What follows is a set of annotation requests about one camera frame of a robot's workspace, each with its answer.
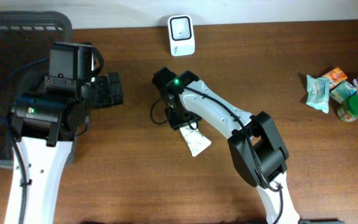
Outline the white shampoo tube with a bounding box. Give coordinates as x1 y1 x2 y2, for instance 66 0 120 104
180 126 211 157

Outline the mint green wipes pack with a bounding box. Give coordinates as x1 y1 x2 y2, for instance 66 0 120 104
306 75 329 114

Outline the small orange white packet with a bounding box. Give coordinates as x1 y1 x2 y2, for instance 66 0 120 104
322 67 347 89

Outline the small teal tissue pack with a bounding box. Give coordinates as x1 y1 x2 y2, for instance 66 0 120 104
329 81 357 103

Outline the green lid jar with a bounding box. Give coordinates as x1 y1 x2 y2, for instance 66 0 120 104
337 95 358 122

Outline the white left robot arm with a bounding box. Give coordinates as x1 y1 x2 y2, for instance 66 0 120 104
4 42 124 223

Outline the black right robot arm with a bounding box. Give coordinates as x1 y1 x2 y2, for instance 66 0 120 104
152 67 301 223

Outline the white barcode scanner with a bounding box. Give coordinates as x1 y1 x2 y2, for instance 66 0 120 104
167 15 195 57

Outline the grey plastic mesh basket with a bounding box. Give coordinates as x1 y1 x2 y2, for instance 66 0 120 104
0 11 73 169

